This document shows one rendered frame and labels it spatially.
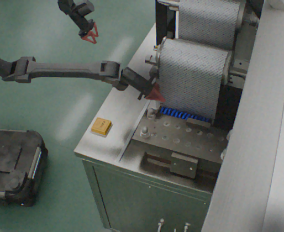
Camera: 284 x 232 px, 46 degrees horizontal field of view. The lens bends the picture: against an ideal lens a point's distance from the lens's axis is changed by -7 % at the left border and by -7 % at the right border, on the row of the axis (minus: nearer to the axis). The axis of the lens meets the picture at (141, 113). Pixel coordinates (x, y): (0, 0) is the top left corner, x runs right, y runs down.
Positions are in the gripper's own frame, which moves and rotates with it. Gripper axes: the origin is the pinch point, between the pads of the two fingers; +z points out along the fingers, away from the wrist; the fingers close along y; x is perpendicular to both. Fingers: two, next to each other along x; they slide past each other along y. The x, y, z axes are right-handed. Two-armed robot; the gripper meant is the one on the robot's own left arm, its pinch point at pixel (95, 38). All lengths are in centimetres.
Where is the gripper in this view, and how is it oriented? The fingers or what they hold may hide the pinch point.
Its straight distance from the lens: 182.1
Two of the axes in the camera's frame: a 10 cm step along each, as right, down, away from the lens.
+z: 5.2, 6.0, 6.0
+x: -8.5, 2.9, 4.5
